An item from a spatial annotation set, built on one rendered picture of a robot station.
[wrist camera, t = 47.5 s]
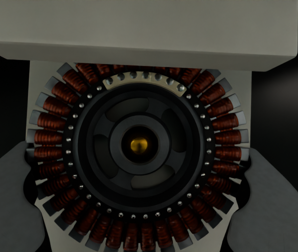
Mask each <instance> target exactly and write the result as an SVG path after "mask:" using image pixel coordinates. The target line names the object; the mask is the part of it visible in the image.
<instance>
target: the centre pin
mask: <svg viewBox="0 0 298 252"><path fill-rule="evenodd" d="M122 147H123V151H124V153H125V154H126V156H127V157H128V158H130V159H132V160H134V161H137V162H141V161H145V160H147V159H149V158H150V157H151V156H152V155H153V154H154V152H155V150H156V139H155V137H154V135H153V133H152V132H151V131H149V130H147V129H145V128H142V127H137V128H133V129H131V130H130V131H128V132H127V133H126V134H125V136H124V138H123V142H122Z"/></svg>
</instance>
